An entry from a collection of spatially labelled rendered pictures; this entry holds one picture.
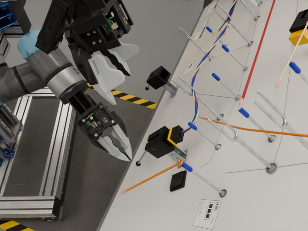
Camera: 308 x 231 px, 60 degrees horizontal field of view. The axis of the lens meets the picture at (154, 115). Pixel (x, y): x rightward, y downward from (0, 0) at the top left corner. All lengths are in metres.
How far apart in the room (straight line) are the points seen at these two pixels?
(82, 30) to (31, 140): 1.41
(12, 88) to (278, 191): 0.61
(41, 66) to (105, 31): 0.25
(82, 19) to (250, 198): 0.36
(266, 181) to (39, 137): 1.51
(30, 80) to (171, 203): 0.45
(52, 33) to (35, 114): 1.44
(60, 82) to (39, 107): 1.29
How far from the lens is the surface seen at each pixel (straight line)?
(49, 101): 1.92
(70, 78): 0.62
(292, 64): 0.43
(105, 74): 0.44
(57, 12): 0.45
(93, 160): 1.84
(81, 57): 0.43
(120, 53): 0.51
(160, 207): 0.60
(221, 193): 0.48
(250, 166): 0.48
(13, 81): 0.73
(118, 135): 0.65
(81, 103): 0.59
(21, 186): 1.68
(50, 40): 0.48
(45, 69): 0.63
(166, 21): 2.72
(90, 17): 0.41
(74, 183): 1.81
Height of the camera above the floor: 1.65
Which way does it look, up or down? 57 degrees down
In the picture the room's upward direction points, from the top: straight up
